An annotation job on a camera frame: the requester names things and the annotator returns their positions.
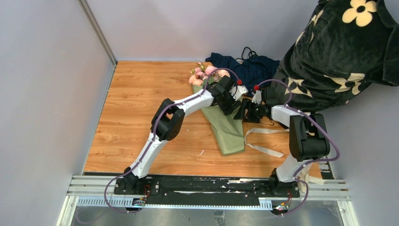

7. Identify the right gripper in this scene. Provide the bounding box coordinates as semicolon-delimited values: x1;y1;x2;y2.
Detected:
234;98;266;123

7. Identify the wrapping paper sheet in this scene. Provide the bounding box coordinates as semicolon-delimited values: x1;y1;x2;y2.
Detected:
192;81;247;157

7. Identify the fake rose stem one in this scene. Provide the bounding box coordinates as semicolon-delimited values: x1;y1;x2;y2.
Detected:
215;69;231;80

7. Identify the fake rose stem two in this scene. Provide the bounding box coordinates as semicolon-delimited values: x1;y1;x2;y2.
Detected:
188;67;206;86

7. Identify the fake rose stem three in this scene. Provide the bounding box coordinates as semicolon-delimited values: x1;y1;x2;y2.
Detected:
196;63;217;80

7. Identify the cream printed ribbon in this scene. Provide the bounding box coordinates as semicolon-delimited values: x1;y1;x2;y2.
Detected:
243;127;334;194

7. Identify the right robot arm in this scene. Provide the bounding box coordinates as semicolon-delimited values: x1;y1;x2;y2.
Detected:
234;90;331;197

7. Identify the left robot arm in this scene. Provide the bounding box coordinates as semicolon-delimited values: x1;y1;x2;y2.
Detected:
122;77;248;194

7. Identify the navy blue cloth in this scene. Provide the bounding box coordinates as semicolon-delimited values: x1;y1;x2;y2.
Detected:
205;53;280;89

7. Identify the black floral plush blanket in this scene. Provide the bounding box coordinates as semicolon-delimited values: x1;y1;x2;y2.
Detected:
267;0;399;112

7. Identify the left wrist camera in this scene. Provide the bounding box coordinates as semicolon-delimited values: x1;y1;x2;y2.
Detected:
230;80;248;101

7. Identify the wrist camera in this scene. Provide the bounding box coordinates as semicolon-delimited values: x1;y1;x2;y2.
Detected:
251;85;262;105
230;80;248;101

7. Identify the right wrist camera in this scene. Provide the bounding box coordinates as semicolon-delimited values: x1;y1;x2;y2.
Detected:
251;85;262;105

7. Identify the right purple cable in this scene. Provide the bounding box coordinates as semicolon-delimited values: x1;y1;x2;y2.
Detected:
255;78;341;216

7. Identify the purple cable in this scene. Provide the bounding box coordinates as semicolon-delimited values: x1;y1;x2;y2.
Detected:
255;78;341;216
104;67;240;214

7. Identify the black cord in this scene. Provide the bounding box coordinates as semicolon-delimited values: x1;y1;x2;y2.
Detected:
234;46;259;63

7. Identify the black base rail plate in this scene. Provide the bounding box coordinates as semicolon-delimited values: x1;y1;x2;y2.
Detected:
112;175;300;206

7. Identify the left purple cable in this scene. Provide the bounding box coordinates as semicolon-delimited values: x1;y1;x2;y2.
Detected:
104;67;240;214

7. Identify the aluminium frame post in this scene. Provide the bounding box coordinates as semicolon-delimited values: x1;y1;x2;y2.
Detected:
77;0;118;68

